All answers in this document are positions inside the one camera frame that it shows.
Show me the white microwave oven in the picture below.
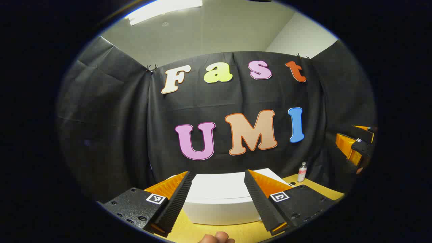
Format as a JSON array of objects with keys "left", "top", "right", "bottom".
[{"left": 169, "top": 168, "right": 293, "bottom": 225}]

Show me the small clear pink-label bottle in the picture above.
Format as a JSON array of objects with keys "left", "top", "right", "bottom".
[{"left": 297, "top": 162, "right": 307, "bottom": 183}]

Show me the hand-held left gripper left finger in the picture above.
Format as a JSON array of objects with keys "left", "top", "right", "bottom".
[{"left": 101, "top": 171, "right": 193, "bottom": 238}]

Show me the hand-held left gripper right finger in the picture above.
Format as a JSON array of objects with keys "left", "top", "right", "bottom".
[{"left": 244, "top": 169, "right": 334, "bottom": 236}]

